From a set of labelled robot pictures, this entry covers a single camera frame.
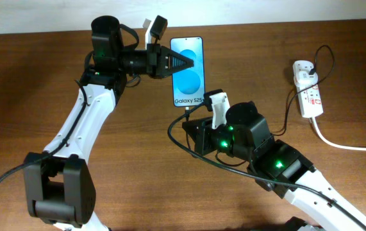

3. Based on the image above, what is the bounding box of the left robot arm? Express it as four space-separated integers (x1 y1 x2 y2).
23 15 194 230

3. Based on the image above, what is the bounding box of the black USB charging cable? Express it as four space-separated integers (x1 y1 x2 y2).
184 44 335 136

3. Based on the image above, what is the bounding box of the black left camera cable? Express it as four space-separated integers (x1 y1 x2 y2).
0 51 142 231

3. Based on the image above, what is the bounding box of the blue Samsung Galaxy smartphone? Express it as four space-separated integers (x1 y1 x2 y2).
171 37 205 107

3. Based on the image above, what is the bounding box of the black camera cable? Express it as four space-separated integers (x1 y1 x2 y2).
0 51 142 231
167 101 366 231

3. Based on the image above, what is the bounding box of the white power strip cord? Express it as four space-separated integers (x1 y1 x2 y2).
310 116 366 153

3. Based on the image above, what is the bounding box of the black right camera cable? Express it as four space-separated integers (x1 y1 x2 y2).
167 101 366 231

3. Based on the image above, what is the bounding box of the white power strip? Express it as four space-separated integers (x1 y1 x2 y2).
292 60 324 118

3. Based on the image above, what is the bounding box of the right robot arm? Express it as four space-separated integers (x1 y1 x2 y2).
182 102 366 230

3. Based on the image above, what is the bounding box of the white USB charger adapter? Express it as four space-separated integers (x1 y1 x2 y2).
294 71 318 88

